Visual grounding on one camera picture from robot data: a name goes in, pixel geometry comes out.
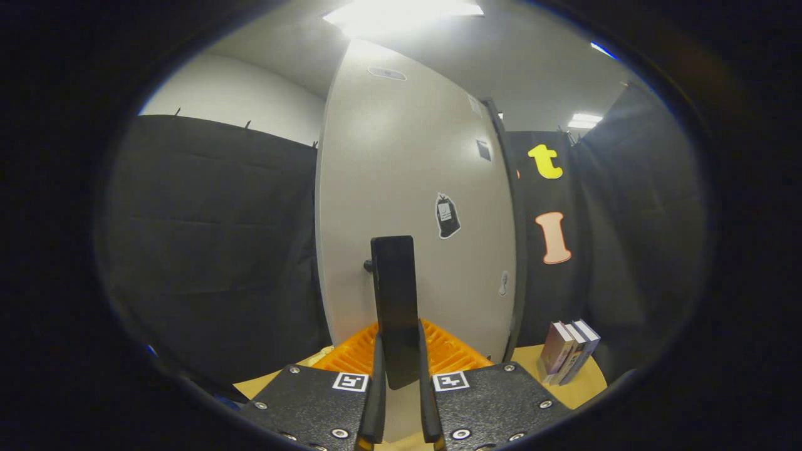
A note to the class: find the black backdrop cloth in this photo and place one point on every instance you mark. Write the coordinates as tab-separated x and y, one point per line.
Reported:
207	238

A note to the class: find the brown cover book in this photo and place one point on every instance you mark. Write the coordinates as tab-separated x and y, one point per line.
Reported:
554	351

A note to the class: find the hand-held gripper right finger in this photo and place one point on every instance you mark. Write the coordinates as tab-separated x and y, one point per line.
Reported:
495	401

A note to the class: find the beige cabinet door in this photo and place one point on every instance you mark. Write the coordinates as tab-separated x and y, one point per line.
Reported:
401	156

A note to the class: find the dark blue cover book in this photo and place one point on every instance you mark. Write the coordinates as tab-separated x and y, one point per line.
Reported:
589	335

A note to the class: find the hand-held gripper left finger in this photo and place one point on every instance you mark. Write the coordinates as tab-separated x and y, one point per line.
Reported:
313	401

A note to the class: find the small ceiling light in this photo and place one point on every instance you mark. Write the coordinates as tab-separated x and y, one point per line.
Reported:
586	121

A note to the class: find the large ceiling light panel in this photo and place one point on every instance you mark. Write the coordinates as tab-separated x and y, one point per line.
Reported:
401	12

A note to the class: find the long ceiling light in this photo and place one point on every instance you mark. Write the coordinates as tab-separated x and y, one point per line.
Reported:
603	49

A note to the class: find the dark grey cabinet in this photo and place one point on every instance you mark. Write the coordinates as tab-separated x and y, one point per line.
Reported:
517	250

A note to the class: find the grey cover book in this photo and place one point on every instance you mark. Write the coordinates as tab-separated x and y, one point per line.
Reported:
578	343

